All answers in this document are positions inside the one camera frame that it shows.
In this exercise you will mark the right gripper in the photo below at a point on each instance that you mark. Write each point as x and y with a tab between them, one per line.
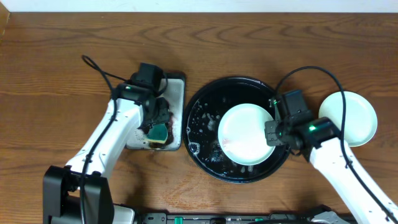
272	139

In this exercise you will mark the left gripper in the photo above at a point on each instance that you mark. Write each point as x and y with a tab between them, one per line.
164	106

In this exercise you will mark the green yellow sponge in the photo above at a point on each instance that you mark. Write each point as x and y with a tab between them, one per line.
158	134

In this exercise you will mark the light green plate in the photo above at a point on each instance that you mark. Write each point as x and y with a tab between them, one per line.
242	136
360	119

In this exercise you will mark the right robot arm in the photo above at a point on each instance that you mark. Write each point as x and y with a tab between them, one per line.
320	142

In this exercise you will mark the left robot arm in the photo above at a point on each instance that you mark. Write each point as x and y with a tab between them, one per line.
79	192

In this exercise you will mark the black rectangular soap tray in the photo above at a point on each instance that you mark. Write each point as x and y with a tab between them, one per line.
175	96

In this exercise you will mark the black round tray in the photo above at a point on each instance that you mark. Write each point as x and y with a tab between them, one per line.
200	128

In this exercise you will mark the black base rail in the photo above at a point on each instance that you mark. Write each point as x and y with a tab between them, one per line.
322	214

